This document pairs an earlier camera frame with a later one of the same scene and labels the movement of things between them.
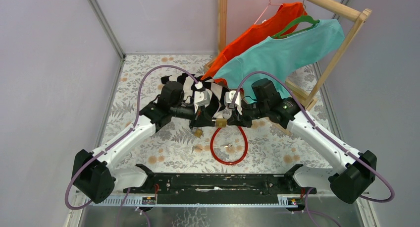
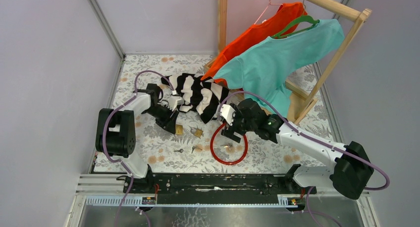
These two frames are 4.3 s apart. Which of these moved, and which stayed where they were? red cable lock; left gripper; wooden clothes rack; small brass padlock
Moved: left gripper
Stayed: wooden clothes rack; red cable lock; small brass padlock
